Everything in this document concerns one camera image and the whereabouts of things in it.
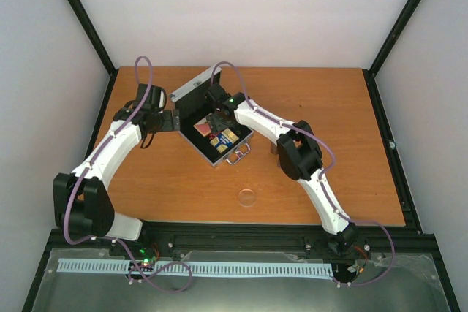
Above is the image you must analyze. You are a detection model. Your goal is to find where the green lit circuit board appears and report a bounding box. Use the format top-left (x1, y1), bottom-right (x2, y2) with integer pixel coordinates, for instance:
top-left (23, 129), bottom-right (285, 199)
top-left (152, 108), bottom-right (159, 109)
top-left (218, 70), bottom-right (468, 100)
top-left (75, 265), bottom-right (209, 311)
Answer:
top-left (137, 244), bottom-right (160, 272)

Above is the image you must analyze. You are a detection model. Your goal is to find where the blue gold card deck box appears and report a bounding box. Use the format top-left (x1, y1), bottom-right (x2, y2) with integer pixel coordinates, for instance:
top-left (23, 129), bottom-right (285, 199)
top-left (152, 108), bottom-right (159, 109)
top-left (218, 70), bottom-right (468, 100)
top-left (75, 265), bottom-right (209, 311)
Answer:
top-left (209, 132), bottom-right (239, 153)

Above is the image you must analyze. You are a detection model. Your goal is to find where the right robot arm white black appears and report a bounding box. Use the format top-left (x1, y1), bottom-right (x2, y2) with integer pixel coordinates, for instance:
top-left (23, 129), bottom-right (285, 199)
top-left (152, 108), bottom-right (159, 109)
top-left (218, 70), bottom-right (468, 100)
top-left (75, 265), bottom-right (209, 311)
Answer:
top-left (205, 88), bottom-right (358, 256)

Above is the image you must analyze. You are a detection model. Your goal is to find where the clear round dealer button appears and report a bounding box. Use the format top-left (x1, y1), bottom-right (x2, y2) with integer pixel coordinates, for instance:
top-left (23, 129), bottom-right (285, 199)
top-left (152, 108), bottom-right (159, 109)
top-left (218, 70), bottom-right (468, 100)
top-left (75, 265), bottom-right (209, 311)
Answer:
top-left (238, 189), bottom-right (257, 208)

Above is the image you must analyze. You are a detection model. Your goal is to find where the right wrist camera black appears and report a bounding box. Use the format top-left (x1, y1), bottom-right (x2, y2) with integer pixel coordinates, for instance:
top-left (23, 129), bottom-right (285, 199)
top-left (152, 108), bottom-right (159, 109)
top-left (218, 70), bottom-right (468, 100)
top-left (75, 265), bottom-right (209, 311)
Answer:
top-left (204, 83), bottom-right (231, 109)

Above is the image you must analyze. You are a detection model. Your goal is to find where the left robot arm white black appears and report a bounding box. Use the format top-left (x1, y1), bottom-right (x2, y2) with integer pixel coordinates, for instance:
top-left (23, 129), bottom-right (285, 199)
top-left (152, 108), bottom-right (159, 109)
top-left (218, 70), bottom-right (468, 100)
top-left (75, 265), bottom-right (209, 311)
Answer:
top-left (53, 108), bottom-right (181, 256)

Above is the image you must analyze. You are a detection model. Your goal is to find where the light blue cable duct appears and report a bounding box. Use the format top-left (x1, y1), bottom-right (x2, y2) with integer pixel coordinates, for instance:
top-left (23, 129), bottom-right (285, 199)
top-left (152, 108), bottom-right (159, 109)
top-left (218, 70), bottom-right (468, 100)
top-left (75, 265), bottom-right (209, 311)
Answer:
top-left (56, 258), bottom-right (333, 280)

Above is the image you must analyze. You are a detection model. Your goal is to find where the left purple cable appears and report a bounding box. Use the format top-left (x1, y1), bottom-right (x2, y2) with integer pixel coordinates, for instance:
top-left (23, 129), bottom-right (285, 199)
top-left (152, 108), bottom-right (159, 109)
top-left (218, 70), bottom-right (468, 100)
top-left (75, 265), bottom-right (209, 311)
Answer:
top-left (62, 55), bottom-right (194, 294)

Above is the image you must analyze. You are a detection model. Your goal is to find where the brown poker chip stack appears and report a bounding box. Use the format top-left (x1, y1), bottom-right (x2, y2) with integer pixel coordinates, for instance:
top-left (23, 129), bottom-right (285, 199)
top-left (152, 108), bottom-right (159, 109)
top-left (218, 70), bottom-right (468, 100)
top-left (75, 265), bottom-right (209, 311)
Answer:
top-left (270, 142), bottom-right (278, 155)

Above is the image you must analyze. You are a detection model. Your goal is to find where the aluminium poker case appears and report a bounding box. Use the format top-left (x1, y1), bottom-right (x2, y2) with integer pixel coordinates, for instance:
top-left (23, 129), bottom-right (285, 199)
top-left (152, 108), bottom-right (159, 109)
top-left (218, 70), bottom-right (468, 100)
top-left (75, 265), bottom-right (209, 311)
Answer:
top-left (170, 66), bottom-right (253, 167)

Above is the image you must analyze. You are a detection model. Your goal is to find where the black aluminium frame rail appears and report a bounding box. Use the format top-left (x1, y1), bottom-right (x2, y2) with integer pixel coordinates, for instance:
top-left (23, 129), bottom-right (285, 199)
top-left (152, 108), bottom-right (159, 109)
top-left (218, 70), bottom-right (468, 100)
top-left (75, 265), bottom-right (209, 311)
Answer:
top-left (46, 222), bottom-right (442, 263)

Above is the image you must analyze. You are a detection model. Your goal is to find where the red card deck box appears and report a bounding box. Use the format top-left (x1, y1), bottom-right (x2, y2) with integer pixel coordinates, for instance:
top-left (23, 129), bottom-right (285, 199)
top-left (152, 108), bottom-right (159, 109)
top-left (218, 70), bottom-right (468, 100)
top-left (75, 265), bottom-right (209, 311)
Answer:
top-left (193, 119), bottom-right (211, 137)

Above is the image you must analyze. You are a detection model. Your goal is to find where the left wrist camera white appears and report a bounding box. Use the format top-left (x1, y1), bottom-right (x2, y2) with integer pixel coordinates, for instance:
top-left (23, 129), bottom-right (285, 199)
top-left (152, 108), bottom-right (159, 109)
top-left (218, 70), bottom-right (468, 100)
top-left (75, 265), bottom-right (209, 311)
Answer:
top-left (135, 83), bottom-right (167, 113)

